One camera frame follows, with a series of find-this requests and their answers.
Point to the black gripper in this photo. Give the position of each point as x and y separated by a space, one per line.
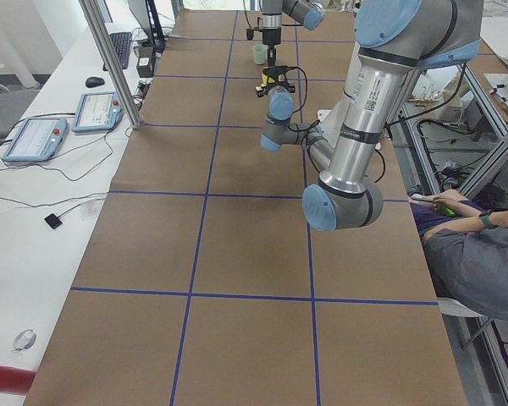
272 39
276 87

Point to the yellow plastic cup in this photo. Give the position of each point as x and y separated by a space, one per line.
267 80

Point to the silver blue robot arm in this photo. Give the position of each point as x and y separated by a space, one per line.
305 13
395 42

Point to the green plastic cup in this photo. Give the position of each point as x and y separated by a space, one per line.
260 54

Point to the black small box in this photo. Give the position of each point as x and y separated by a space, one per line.
146 60

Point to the black keyboard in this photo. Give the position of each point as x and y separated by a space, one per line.
121 42

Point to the black computer mouse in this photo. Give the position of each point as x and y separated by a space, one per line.
94 81

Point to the far blue teach pendant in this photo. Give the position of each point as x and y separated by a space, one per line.
98 112

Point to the blue teach pendant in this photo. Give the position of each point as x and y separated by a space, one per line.
37 140
98 112

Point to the near blue teach pendant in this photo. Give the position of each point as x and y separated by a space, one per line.
37 140

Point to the seated person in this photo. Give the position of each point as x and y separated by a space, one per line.
467 255

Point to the small black square pad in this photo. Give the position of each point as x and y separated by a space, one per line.
53 221

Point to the red cylinder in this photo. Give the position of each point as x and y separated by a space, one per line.
15 381

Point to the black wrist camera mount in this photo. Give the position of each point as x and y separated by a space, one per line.
251 31

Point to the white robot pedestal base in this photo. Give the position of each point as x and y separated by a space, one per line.
355 123

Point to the aluminium frame post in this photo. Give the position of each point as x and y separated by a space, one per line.
105 47

